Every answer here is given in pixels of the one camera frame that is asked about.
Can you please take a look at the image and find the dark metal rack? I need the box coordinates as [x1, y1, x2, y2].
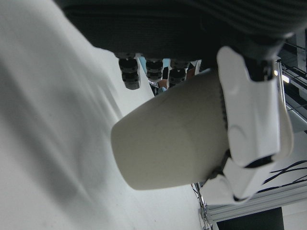
[274, 31, 307, 132]

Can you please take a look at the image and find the black panel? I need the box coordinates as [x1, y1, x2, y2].
[215, 207, 285, 230]

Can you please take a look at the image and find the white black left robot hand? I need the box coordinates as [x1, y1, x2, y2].
[54, 0, 307, 206]

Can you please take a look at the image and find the aluminium profile bar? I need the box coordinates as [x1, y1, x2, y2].
[198, 184, 307, 223]

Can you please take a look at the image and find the smooth beige paper cup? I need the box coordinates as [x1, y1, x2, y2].
[110, 68, 295, 191]

